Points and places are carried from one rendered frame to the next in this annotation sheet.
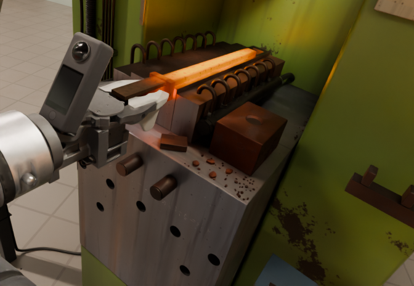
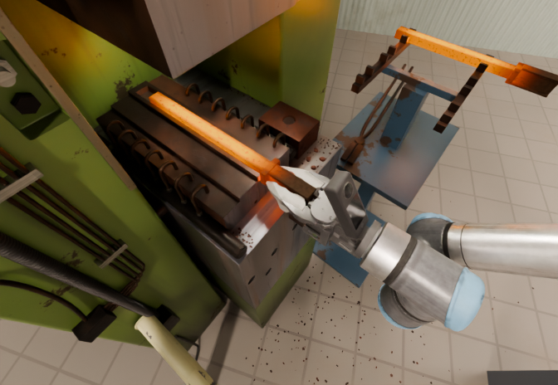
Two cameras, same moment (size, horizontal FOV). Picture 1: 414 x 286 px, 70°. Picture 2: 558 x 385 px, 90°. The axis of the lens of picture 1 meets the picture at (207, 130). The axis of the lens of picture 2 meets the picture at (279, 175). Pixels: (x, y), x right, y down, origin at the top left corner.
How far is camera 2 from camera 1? 59 cm
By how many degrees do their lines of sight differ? 58
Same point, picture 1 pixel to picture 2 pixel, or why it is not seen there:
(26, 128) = (391, 228)
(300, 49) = not seen: hidden behind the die
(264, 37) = (111, 75)
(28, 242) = not seen: outside the picture
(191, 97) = (278, 153)
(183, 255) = not seen: hidden behind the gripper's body
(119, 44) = (117, 231)
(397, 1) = not seen: outside the picture
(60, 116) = (364, 218)
